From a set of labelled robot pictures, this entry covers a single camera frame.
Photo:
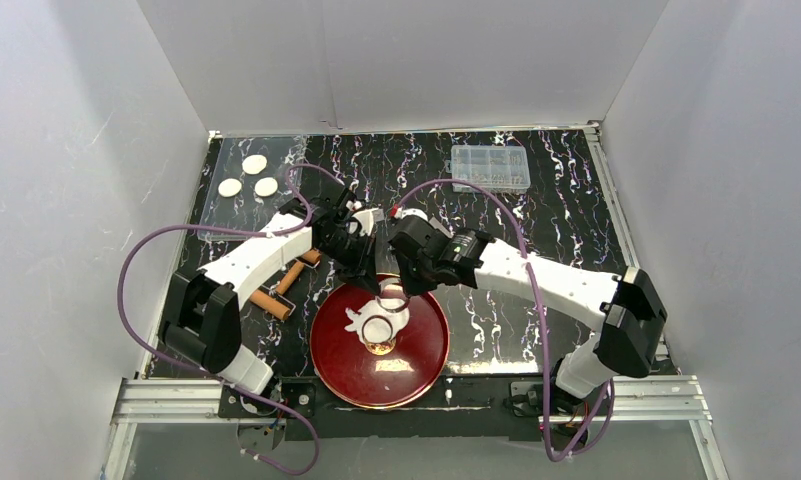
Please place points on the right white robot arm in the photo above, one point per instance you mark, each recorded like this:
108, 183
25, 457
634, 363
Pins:
624, 311

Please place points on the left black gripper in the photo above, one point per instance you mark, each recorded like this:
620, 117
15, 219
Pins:
358, 266

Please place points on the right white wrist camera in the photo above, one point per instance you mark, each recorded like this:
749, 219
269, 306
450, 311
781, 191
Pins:
407, 216

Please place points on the white dough piece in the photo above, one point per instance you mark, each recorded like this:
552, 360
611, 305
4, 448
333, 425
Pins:
371, 308

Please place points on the white dough disc left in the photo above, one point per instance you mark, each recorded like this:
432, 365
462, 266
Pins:
229, 187

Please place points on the white dough disc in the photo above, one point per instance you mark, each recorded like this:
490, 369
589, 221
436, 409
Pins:
254, 164
266, 187
229, 187

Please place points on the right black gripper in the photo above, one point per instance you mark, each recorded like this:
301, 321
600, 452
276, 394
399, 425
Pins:
412, 270

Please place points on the round red tray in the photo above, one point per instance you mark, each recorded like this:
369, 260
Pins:
378, 376

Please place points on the cut round dough wrapper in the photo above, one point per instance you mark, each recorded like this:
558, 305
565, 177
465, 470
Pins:
377, 330

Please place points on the white dough disc top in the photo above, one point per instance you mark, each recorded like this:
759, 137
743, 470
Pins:
254, 164

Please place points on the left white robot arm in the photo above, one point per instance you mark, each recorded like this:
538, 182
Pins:
202, 312

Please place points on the white dough disc right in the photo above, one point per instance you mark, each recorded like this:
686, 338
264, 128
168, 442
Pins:
266, 187

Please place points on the clear compartment storage box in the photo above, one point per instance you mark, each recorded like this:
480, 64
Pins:
501, 169

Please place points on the aluminium frame rail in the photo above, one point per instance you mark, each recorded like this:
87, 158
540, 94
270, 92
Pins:
186, 401

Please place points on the metal ring cutter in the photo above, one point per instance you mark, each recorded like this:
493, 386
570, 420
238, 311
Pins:
392, 297

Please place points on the clear plastic tray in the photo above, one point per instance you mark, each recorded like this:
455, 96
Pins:
245, 211

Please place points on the wooden rolling pin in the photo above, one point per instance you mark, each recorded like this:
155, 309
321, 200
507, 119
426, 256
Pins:
272, 300

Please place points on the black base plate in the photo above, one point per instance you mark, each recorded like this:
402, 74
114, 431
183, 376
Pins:
496, 405

